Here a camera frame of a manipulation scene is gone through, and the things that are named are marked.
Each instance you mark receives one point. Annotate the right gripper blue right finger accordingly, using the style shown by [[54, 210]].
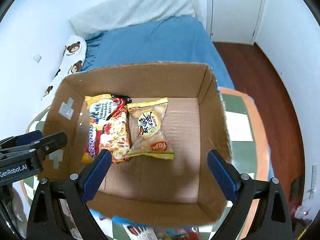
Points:
[[237, 188]]

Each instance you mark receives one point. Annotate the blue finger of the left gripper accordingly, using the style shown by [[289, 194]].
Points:
[[34, 152], [20, 140]]

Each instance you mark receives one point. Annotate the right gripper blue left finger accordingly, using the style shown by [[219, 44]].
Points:
[[82, 187]]

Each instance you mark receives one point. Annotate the dark red snack packet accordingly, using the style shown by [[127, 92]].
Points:
[[193, 233]]

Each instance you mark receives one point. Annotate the large noodle snack bag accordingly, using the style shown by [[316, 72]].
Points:
[[108, 127]]

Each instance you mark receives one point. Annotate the black white snack packet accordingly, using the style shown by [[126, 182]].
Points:
[[136, 232]]

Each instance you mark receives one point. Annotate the yellow clear biscuit bag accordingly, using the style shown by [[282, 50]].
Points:
[[150, 140]]

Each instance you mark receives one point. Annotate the colourful candy bag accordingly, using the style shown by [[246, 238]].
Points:
[[171, 233]]

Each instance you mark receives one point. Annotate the green white checkered mat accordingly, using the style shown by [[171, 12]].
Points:
[[250, 154]]

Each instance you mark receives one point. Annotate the clutter on floor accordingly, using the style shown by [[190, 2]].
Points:
[[299, 211]]

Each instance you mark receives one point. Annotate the bear pattern white pillow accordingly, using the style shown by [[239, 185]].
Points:
[[72, 62]]

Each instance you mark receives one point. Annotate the cardboard milk box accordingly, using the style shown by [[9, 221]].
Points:
[[164, 118]]

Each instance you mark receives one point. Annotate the blue bed sheet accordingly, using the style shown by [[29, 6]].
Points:
[[175, 39]]

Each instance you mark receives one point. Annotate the white door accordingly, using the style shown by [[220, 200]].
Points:
[[234, 21]]

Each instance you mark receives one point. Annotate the grey white pillow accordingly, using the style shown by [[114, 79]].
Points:
[[115, 14]]

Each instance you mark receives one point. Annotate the black wall socket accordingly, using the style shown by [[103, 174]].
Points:
[[296, 188]]

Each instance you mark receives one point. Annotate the white wall power strip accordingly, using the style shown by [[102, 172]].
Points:
[[313, 182]]

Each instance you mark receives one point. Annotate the white wall outlet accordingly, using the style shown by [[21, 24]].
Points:
[[37, 58]]

